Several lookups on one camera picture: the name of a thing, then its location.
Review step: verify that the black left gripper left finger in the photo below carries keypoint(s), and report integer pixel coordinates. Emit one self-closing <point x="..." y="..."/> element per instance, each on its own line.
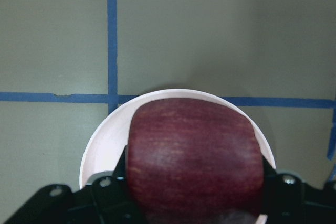
<point x="112" y="202"/>

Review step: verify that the pink plate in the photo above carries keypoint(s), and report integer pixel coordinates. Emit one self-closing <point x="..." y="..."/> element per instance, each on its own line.
<point x="105" y="142"/>

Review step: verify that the red apple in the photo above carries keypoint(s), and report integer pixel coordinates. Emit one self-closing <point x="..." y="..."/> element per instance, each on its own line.
<point x="195" y="157"/>

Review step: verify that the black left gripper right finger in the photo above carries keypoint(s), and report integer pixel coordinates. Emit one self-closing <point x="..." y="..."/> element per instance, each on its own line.
<point x="283" y="196"/>

